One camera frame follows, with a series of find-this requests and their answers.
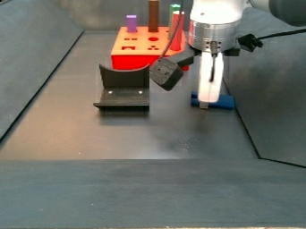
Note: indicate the brown round peg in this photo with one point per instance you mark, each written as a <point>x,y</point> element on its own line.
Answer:
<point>152,15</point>

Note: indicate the pink hexagonal peg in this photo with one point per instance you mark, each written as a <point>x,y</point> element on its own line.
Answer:
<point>178,22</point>

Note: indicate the black curved cradle fixture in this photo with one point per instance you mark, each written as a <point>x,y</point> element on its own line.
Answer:
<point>126,88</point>

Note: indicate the red peg board fixture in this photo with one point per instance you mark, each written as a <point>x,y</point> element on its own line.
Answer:
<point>138,48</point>

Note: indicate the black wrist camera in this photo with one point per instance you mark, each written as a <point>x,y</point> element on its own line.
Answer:
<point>166,73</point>

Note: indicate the blue square-circle object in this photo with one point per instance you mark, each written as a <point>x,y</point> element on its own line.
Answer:
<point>225,102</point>

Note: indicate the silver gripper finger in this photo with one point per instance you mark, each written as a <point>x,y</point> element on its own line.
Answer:
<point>203,105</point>

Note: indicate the purple square peg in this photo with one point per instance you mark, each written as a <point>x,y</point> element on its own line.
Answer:
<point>131,18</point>

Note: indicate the green star peg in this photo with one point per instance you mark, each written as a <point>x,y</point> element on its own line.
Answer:
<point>172,9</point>

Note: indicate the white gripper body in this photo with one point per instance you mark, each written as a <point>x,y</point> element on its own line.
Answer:
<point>210,77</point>

